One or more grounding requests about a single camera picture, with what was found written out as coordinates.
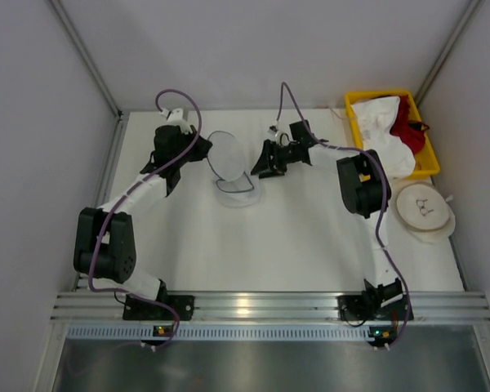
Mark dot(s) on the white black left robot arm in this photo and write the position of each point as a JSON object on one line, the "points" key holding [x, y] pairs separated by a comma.
{"points": [[105, 244]]}

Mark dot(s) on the aluminium frame rail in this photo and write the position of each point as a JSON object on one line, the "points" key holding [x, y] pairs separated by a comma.
{"points": [[433, 308]]}

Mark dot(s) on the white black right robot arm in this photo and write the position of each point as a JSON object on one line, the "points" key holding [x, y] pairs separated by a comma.
{"points": [[365, 191]]}

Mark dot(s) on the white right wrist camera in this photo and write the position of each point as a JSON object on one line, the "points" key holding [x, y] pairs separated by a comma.
{"points": [[275, 134]]}

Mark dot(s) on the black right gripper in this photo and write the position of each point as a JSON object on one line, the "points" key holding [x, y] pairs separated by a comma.
{"points": [[272, 158]]}

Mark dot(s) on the white bra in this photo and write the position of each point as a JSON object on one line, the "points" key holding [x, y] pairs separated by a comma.
{"points": [[375, 119]]}

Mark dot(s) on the white mesh laundry bag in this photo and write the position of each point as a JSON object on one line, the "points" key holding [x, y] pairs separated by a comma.
{"points": [[233, 183]]}

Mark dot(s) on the red bra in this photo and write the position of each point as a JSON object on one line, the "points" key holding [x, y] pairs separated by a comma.
{"points": [[410, 132]]}

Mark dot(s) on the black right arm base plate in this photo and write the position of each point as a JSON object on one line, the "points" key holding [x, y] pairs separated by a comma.
{"points": [[355, 311]]}

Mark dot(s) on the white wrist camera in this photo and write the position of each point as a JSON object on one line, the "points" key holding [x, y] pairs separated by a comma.
{"points": [[175, 117], [275, 134]]}

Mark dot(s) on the yellow plastic bin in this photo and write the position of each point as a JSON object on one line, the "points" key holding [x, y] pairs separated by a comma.
{"points": [[426, 161]]}

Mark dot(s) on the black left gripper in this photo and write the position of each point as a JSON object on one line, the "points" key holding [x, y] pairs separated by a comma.
{"points": [[193, 147]]}

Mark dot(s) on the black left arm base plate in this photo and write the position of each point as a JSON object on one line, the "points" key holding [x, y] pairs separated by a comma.
{"points": [[137, 310]]}

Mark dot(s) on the beige round laundry bag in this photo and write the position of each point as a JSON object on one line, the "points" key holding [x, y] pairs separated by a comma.
{"points": [[424, 213]]}

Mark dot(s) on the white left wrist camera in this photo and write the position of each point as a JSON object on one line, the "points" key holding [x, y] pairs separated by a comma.
{"points": [[175, 117]]}

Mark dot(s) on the perforated cable duct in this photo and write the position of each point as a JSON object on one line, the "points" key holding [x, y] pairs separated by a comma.
{"points": [[212, 332]]}

